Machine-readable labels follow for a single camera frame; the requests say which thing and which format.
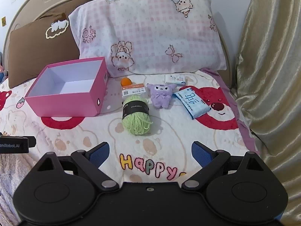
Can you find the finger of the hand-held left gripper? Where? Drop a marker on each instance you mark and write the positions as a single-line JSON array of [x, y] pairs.
[[32, 141]]

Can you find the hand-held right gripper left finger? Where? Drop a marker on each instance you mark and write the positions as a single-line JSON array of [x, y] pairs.
[[101, 154]]

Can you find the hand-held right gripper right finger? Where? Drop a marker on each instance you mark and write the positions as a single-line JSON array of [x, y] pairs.
[[202, 155]]

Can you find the green yarn ball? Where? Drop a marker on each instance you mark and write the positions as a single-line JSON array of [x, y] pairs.
[[136, 122]]

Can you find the blue tissue pack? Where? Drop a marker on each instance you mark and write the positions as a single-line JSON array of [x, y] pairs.
[[192, 103]]

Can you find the pink cardboard box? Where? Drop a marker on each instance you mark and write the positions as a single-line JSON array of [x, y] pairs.
[[70, 103]]

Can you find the purple plush toy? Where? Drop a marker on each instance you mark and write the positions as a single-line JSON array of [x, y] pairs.
[[161, 96]]

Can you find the clear orange-label plastic case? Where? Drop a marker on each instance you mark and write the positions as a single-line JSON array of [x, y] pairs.
[[134, 90]]

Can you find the orange toy ball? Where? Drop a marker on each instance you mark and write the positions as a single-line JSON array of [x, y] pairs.
[[125, 82]]

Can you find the small white tissue pack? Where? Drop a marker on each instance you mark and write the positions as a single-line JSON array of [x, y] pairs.
[[175, 79]]

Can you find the purple bed sheet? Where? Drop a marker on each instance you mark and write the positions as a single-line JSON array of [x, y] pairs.
[[249, 141]]

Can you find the brown pillow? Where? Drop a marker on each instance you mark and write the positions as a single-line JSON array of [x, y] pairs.
[[35, 51]]

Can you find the gold curtain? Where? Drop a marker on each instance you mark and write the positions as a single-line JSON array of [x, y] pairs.
[[270, 75]]

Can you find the pink checked pillow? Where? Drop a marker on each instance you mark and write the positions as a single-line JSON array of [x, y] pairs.
[[152, 33]]

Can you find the yellow wall sticker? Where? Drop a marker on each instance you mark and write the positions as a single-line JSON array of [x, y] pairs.
[[3, 21]]

